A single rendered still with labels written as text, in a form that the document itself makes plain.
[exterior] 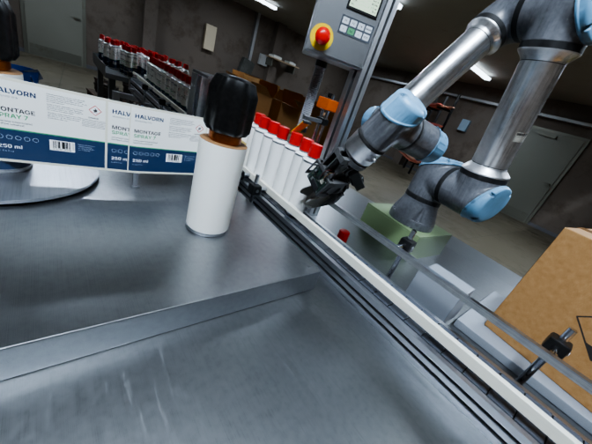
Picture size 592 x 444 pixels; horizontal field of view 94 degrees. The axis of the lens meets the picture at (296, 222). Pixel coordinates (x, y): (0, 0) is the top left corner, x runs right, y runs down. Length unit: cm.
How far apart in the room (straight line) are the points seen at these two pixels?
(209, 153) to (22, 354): 35
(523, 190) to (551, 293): 837
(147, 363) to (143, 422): 7
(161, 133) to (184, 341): 45
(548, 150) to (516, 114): 828
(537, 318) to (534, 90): 49
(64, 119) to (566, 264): 99
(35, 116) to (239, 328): 52
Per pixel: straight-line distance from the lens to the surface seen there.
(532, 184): 907
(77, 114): 70
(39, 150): 72
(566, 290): 76
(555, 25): 85
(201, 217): 57
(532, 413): 57
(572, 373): 61
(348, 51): 87
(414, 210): 95
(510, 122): 85
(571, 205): 898
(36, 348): 43
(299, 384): 46
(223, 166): 52
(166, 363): 44
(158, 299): 45
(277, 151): 85
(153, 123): 71
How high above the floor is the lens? 119
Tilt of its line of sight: 25 degrees down
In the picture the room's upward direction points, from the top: 19 degrees clockwise
